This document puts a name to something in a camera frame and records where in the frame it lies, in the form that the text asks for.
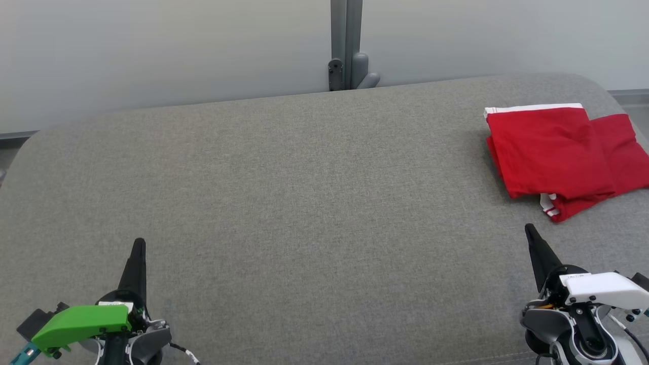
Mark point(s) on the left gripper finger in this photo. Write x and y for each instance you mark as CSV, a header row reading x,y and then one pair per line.
x,y
136,274

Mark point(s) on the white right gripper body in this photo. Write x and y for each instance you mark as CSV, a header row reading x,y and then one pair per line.
x,y
603,289

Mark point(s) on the red basketball jersey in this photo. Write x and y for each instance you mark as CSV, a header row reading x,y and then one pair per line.
x,y
621,152

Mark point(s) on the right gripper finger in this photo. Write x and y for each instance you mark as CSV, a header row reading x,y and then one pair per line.
x,y
542,258

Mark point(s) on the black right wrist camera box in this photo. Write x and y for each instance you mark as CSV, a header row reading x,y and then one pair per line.
x,y
641,281

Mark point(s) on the grey fabric sofa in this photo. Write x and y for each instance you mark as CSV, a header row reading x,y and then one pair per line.
x,y
304,203

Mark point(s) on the grey metal post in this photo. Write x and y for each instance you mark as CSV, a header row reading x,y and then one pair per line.
x,y
345,40

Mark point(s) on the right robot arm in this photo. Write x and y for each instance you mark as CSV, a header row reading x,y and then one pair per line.
x,y
573,334

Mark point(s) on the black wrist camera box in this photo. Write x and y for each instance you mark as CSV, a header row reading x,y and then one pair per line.
x,y
641,281
35,319

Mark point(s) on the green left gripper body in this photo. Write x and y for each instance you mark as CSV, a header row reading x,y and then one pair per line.
x,y
81,322

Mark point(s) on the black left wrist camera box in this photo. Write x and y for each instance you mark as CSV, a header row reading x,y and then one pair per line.
x,y
35,319

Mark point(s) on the red shorts white trim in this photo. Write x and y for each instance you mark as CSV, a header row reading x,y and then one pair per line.
x,y
542,152

